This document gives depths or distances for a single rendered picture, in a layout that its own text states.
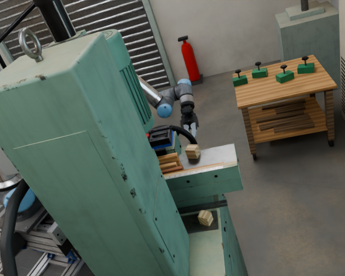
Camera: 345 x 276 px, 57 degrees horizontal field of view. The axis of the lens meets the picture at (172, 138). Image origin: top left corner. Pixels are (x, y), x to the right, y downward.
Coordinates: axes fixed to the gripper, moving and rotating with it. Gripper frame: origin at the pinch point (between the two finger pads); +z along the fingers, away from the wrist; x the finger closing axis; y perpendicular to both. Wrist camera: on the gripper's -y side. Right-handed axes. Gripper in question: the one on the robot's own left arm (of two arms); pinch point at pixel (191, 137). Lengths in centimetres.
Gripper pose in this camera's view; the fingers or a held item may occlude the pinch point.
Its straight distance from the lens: 154.8
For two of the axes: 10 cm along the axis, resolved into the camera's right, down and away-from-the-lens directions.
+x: -9.5, 2.2, 2.1
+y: 2.9, 4.2, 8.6
